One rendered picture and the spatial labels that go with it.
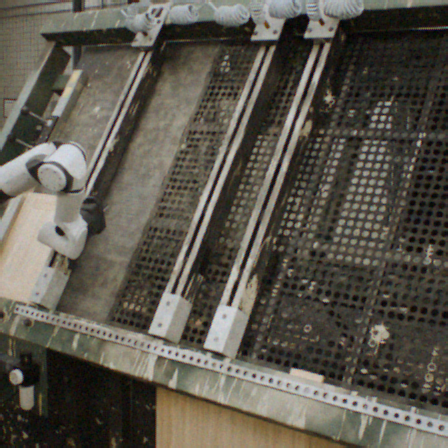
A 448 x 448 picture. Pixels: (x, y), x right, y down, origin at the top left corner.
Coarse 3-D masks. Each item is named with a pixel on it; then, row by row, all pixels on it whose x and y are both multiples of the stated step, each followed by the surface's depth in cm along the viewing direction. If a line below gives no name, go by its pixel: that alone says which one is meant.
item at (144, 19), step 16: (112, 0) 253; (272, 0) 215; (288, 0) 211; (304, 0) 211; (336, 0) 202; (352, 0) 199; (144, 16) 245; (176, 16) 237; (192, 16) 239; (224, 16) 225; (240, 16) 222; (272, 16) 217; (288, 16) 214; (336, 16) 204; (352, 16) 202
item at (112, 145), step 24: (144, 48) 257; (168, 48) 263; (144, 72) 254; (120, 96) 254; (144, 96) 256; (120, 120) 248; (120, 144) 248; (96, 168) 243; (96, 192) 242; (48, 264) 233; (72, 264) 236; (48, 288) 229
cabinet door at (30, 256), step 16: (32, 208) 259; (48, 208) 254; (16, 224) 259; (32, 224) 255; (16, 240) 255; (32, 240) 251; (0, 256) 256; (16, 256) 252; (32, 256) 247; (0, 272) 252; (16, 272) 248; (32, 272) 244; (0, 288) 248; (16, 288) 244; (32, 288) 240; (32, 304) 236
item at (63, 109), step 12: (84, 72) 280; (72, 84) 278; (84, 84) 281; (72, 96) 277; (60, 108) 275; (72, 108) 277; (60, 120) 273; (60, 132) 274; (24, 192) 263; (12, 204) 262; (12, 216) 259; (0, 228) 260; (0, 240) 256
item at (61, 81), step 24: (408, 72) 209; (432, 72) 205; (216, 96) 252; (240, 96) 246; (288, 96) 235; (408, 96) 210; (0, 216) 275; (168, 264) 228; (336, 264) 192; (360, 288) 185; (408, 288) 179; (432, 312) 177
